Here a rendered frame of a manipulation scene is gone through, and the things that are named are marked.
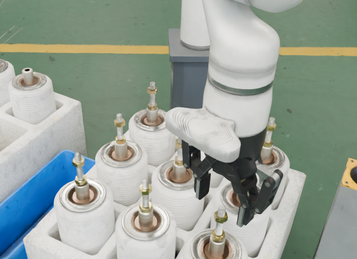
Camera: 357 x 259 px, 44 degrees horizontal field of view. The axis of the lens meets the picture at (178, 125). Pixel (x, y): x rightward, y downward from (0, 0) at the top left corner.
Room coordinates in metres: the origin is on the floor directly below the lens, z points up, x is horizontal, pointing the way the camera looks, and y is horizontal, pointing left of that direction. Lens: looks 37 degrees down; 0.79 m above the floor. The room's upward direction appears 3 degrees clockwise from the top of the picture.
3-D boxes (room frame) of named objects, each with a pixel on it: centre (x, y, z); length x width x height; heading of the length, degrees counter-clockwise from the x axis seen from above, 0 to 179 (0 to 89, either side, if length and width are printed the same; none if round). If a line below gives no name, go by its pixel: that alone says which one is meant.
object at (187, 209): (0.57, -0.01, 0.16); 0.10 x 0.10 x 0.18
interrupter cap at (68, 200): (0.51, 0.15, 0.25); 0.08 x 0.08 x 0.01
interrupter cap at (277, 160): (0.63, -0.16, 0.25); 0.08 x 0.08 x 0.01
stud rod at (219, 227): (0.41, -0.06, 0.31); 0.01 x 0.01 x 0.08
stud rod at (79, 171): (0.51, 0.15, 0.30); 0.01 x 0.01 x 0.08
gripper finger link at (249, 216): (0.38, -0.10, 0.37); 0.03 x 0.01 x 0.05; 50
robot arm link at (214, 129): (0.40, -0.05, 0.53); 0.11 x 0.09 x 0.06; 140
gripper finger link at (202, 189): (0.43, -0.04, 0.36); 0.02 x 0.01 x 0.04; 140
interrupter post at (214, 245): (0.41, -0.06, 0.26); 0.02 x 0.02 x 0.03
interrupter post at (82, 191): (0.51, 0.15, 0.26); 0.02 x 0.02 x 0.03
